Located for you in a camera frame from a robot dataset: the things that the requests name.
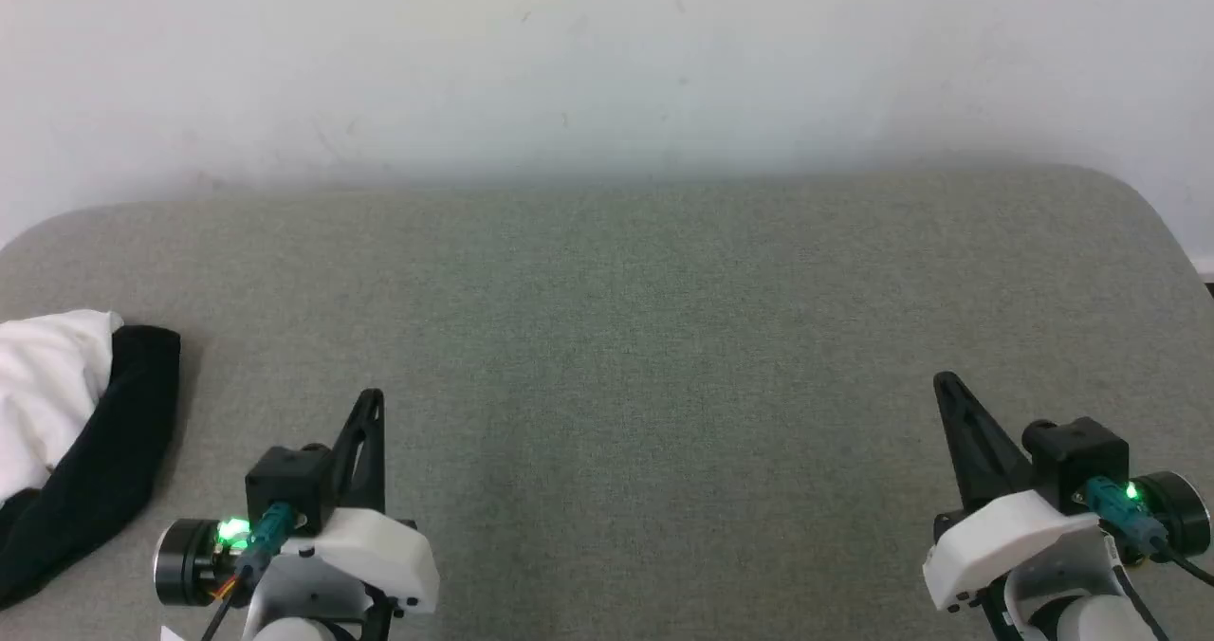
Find grey-green fabric sofa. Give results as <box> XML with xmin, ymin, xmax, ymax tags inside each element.
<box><xmin>0</xmin><ymin>162</ymin><xmax>1214</xmax><ymax>641</ymax></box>

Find right teal-plug black cable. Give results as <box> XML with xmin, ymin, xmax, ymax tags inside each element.
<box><xmin>1081</xmin><ymin>476</ymin><xmax>1214</xmax><ymax>587</ymax></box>

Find left teal-plug black cable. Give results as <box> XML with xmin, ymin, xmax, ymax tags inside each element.
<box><xmin>199</xmin><ymin>502</ymin><xmax>297</xmax><ymax>641</ymax></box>

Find white shirt with black sleeves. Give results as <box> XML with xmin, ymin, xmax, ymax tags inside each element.
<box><xmin>0</xmin><ymin>309</ymin><xmax>182</xmax><ymax>610</ymax></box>

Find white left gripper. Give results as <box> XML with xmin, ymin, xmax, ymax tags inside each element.
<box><xmin>283</xmin><ymin>389</ymin><xmax>441</xmax><ymax>619</ymax></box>

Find teal-plug black cable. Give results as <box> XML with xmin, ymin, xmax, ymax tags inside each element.
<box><xmin>199</xmin><ymin>502</ymin><xmax>297</xmax><ymax>641</ymax></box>
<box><xmin>1081</xmin><ymin>476</ymin><xmax>1214</xmax><ymax>587</ymax></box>

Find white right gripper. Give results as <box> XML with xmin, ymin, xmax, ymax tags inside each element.
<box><xmin>924</xmin><ymin>371</ymin><xmax>1103</xmax><ymax>614</ymax></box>

